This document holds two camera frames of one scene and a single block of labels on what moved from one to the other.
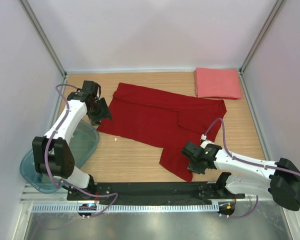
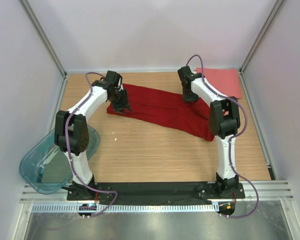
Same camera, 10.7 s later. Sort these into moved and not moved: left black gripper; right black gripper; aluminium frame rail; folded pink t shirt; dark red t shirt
Moved: right black gripper; left black gripper; dark red t shirt
Not moved: aluminium frame rail; folded pink t shirt
